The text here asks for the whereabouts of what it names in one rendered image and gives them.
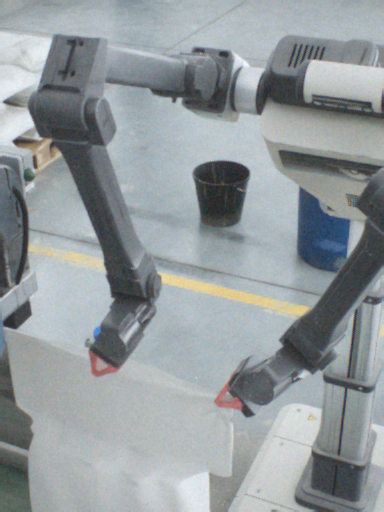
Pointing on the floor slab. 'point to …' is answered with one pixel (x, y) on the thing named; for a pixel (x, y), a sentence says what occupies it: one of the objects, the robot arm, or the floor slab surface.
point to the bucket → (221, 191)
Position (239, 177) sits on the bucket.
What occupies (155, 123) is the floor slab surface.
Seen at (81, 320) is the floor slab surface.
